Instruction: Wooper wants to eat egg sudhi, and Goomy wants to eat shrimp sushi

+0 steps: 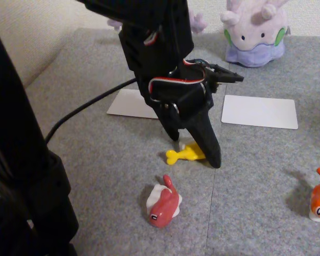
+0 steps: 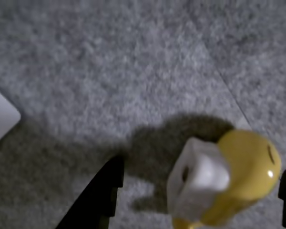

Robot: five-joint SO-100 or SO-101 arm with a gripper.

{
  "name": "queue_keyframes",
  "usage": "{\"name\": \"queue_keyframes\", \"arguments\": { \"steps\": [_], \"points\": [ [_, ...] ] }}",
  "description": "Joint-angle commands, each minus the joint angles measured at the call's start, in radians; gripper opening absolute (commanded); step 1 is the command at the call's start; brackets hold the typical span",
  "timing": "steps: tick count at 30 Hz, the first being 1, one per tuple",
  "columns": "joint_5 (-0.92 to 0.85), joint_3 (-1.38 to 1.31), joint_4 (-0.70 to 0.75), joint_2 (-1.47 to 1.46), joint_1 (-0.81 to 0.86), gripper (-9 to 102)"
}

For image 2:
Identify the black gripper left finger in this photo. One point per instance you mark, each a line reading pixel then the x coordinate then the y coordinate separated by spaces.
pixel 102 190

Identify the yellow egg sushi toy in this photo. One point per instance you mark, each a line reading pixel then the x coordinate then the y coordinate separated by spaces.
pixel 248 167

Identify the grey carpet tile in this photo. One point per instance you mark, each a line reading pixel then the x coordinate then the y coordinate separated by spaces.
pixel 97 71

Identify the white rectangular card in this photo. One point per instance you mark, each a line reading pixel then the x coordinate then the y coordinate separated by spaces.
pixel 1 119

